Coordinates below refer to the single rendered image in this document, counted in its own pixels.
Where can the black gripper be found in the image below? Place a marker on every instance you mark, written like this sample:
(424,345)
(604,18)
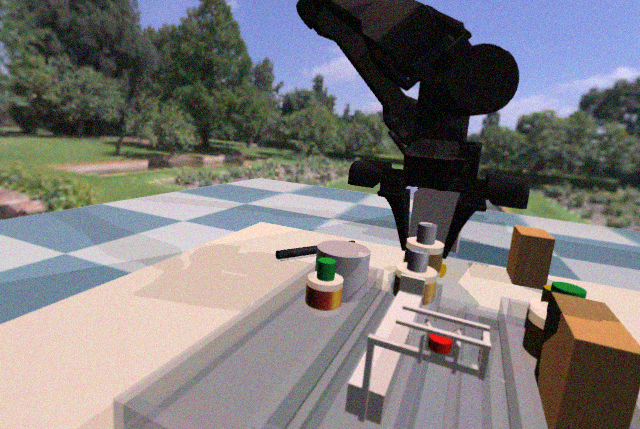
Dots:
(500,190)

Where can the black flat bar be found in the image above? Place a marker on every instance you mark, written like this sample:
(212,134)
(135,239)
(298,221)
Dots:
(281,254)

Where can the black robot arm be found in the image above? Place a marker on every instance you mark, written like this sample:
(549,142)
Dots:
(388,41)

